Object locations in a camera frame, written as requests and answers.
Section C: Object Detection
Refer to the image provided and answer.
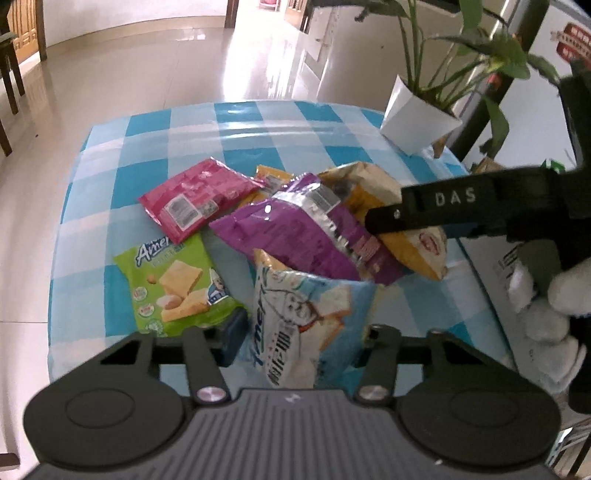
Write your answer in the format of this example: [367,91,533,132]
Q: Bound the green leafy plant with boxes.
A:
[307,0,561,160]

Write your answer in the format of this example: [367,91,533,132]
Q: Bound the tan chip bag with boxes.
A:
[318,161,448,282]

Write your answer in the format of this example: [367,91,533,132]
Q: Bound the brown hallway door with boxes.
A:
[284,0,311,31]

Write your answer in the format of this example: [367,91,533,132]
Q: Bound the white cabinet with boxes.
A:
[302,0,342,61]

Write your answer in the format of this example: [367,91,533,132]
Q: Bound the white plant pot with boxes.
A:
[380,75,462,157]

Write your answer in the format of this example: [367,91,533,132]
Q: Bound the cardboard box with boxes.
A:
[457,157,591,480]

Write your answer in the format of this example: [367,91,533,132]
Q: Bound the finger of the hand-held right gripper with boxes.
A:
[365,171,509,241]

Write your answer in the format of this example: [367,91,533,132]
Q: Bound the small dark wooden chair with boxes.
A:
[0,28,26,158]

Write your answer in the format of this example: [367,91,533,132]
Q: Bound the carved wooden door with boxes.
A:
[9,0,47,61]

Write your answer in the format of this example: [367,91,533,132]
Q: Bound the pink snack packet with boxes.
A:
[139,157,265,245]

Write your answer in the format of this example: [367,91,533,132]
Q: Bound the green snack packet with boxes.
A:
[113,233,245,337]

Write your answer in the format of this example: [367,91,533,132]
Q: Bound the person's right hand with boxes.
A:
[507,259,591,394]

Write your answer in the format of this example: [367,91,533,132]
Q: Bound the small yellow snack packet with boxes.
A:
[255,165,294,190]

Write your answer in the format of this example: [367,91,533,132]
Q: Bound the purple snack packet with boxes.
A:
[209,172,416,287]

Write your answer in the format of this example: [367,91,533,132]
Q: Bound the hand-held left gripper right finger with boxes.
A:
[353,324,491,403]

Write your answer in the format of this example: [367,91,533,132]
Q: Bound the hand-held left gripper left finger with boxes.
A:
[98,307,251,406]

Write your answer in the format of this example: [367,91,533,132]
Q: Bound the white and blue snack packet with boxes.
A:
[249,249,377,388]

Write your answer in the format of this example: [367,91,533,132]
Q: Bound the blue checkered tablecloth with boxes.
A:
[48,99,513,391]

